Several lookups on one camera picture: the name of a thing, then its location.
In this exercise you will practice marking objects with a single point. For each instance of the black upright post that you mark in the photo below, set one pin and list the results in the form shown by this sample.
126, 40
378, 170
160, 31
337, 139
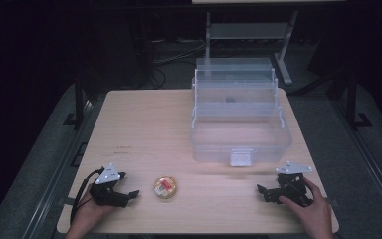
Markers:
79, 99
353, 99

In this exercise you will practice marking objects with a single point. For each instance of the grey metal stand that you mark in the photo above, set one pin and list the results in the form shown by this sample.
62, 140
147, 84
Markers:
248, 31

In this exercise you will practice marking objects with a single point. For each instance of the grey metal frame rail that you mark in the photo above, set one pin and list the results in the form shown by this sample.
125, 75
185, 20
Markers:
371, 159
59, 166

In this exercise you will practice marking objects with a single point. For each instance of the clear plastic tiered storage box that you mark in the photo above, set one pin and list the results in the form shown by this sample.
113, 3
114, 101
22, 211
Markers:
240, 132

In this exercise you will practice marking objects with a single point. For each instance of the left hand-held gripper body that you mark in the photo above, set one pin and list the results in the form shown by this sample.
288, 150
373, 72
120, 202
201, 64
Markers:
107, 176

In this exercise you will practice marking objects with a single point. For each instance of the round clear case red contents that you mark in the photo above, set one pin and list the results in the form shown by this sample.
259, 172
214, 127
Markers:
165, 187

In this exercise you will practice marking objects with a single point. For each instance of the person's left hand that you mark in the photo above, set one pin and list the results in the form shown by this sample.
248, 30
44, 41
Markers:
89, 214

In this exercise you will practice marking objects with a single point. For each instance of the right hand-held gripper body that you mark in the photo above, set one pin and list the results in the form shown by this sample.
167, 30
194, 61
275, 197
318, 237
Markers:
291, 186

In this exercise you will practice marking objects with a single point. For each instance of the person's right hand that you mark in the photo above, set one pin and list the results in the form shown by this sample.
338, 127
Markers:
316, 212

